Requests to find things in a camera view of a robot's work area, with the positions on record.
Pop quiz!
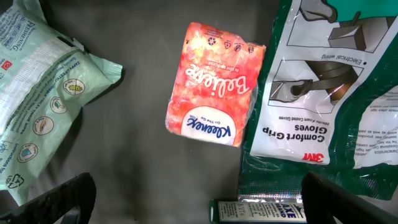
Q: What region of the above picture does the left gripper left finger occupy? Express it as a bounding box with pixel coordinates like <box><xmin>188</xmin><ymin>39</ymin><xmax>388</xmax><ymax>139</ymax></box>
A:
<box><xmin>1</xmin><ymin>172</ymin><xmax>96</xmax><ymax>224</ymax></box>

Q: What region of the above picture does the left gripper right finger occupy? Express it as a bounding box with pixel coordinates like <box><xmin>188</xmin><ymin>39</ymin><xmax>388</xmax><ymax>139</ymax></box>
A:
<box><xmin>301</xmin><ymin>172</ymin><xmax>397</xmax><ymax>224</ymax></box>

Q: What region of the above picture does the green 3M gloves package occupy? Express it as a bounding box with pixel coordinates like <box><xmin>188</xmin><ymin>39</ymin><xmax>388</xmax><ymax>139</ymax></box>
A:
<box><xmin>238</xmin><ymin>0</ymin><xmax>397</xmax><ymax>201</ymax></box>

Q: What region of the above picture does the green Axe Brand box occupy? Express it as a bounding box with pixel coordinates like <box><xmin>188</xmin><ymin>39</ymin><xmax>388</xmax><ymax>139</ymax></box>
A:
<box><xmin>209</xmin><ymin>200</ymin><xmax>307</xmax><ymax>223</ymax></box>

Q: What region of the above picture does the light green wipes pack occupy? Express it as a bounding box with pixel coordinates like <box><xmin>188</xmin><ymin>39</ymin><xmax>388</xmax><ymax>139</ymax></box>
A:
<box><xmin>1</xmin><ymin>1</ymin><xmax>123</xmax><ymax>205</ymax></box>

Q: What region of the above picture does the orange Kleenex tissue pack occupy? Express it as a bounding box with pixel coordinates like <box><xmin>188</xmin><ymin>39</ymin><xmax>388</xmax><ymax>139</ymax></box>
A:
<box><xmin>165</xmin><ymin>22</ymin><xmax>266</xmax><ymax>147</ymax></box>

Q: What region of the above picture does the grey plastic mesh basket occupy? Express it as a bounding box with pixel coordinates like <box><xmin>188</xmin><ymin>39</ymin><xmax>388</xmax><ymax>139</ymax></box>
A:
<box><xmin>27</xmin><ymin>1</ymin><xmax>397</xmax><ymax>223</ymax></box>

